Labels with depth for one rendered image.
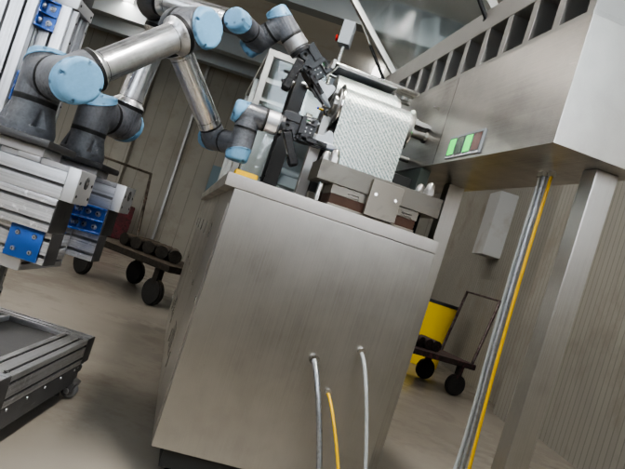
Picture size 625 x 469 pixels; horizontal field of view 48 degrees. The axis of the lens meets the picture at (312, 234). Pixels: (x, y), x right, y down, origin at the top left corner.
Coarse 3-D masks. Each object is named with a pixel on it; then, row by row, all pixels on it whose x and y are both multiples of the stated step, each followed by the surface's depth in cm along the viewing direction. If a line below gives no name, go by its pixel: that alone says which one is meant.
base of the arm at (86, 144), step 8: (72, 128) 230; (80, 128) 229; (88, 128) 229; (72, 136) 228; (80, 136) 228; (88, 136) 229; (96, 136) 230; (104, 136) 234; (64, 144) 228; (72, 144) 227; (80, 144) 227; (88, 144) 228; (96, 144) 231; (80, 152) 227; (88, 152) 228; (96, 152) 231; (96, 160) 231
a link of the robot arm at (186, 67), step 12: (180, 60) 211; (192, 60) 213; (180, 72) 214; (192, 72) 214; (180, 84) 218; (192, 84) 216; (204, 84) 219; (192, 96) 218; (204, 96) 219; (192, 108) 222; (204, 108) 221; (204, 120) 223; (216, 120) 225; (204, 132) 226; (216, 132) 226; (204, 144) 230; (216, 144) 226
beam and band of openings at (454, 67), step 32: (512, 0) 203; (544, 0) 184; (576, 0) 169; (608, 0) 154; (480, 32) 221; (512, 32) 199; (544, 32) 185; (416, 64) 285; (448, 64) 244; (480, 64) 212
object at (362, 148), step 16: (336, 128) 228; (352, 128) 229; (368, 128) 230; (336, 144) 228; (352, 144) 229; (368, 144) 230; (384, 144) 231; (400, 144) 232; (352, 160) 229; (368, 160) 230; (384, 160) 231; (384, 176) 232
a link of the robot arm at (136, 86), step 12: (144, 24) 244; (156, 24) 241; (132, 72) 243; (144, 72) 243; (132, 84) 243; (144, 84) 244; (120, 96) 243; (132, 96) 243; (144, 96) 247; (132, 108) 242; (132, 120) 244; (120, 132) 242; (132, 132) 246
